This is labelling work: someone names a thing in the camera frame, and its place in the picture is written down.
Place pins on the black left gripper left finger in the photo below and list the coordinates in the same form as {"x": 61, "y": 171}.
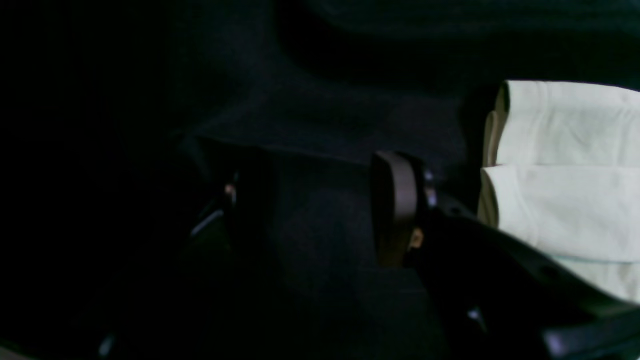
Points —
{"x": 185, "y": 295}

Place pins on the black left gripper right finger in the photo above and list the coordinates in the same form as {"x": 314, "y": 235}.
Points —
{"x": 497, "y": 297}

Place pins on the light green T-shirt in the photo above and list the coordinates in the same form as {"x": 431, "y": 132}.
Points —
{"x": 561, "y": 172}

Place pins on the black table cloth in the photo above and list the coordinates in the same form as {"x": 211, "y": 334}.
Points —
{"x": 108, "y": 104}

